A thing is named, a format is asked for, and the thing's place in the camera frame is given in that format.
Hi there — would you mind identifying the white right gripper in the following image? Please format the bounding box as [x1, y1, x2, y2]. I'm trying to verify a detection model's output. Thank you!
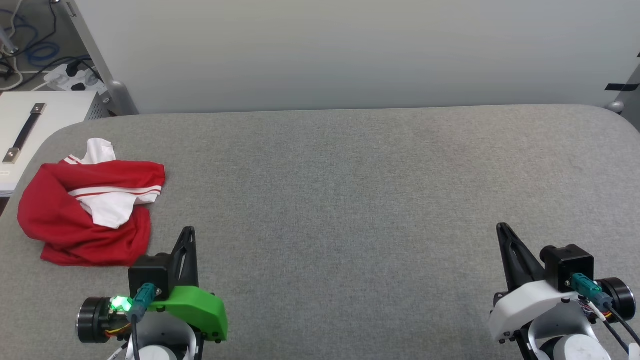
[489, 223, 636, 343]

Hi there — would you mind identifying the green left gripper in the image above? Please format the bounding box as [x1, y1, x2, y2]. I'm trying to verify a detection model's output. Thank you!
[76, 226, 229, 344]

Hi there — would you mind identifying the red white Bulls jersey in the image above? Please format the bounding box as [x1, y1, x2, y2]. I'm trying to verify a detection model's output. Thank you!
[17, 138, 166, 267]

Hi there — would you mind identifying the white metal box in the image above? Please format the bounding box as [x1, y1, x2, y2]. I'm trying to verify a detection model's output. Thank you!
[0, 91, 99, 197]

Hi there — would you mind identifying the grey metal post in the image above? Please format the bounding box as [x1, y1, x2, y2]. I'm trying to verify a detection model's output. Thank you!
[65, 0, 140, 116]

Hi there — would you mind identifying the grey rounded frame leg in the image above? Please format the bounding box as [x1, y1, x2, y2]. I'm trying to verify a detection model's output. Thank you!
[604, 64, 640, 132]

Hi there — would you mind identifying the black box handle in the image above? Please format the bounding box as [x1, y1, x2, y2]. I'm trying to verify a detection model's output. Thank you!
[2, 102, 47, 165]

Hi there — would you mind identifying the white cable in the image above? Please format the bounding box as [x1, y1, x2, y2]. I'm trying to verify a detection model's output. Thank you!
[0, 0, 31, 92]

